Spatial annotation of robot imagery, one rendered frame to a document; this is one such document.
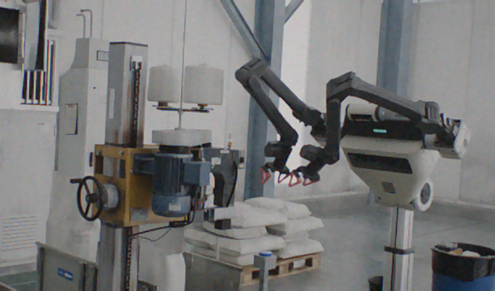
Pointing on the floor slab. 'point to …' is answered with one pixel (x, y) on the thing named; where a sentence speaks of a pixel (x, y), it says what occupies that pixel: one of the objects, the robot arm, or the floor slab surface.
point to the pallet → (281, 268)
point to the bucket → (376, 283)
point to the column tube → (108, 281)
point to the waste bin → (463, 267)
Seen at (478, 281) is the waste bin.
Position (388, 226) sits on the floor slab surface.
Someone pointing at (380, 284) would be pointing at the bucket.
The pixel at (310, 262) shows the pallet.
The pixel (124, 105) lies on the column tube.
